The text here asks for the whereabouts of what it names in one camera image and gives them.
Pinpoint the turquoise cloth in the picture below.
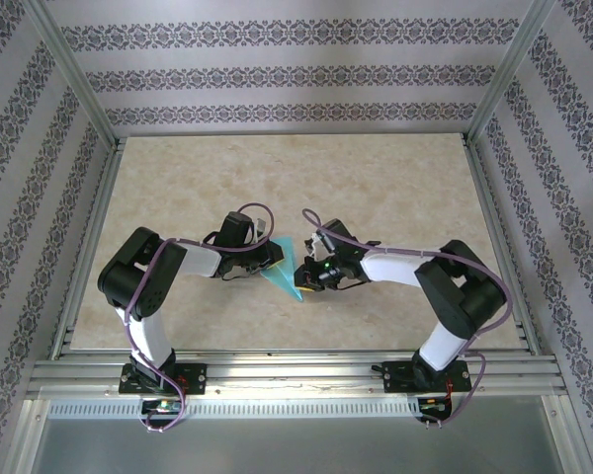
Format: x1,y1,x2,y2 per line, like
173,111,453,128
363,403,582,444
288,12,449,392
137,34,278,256
260,235,305,302

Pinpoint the grey metal shelf panel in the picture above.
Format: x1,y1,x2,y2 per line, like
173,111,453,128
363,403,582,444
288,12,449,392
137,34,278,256
17,394,582,474

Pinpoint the long aluminium frame rail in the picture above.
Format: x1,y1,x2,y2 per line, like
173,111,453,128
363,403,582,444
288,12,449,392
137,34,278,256
29,351,567,396

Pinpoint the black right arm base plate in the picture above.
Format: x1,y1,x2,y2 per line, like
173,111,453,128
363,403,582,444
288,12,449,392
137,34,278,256
382,359,473,395

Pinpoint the slotted grey cable duct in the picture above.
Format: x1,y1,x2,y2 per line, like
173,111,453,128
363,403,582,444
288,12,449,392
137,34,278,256
46,397,421,419

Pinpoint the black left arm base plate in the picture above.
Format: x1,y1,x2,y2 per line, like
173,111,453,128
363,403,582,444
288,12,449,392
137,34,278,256
120,362,209,396

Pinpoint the aluminium side rail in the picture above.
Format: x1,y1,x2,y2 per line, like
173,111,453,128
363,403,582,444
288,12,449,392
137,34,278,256
462,135,543,356
48,140,127,359

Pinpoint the aluminium frame post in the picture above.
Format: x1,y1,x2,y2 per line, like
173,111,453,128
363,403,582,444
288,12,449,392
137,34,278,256
466,0,559,144
22,0,123,149

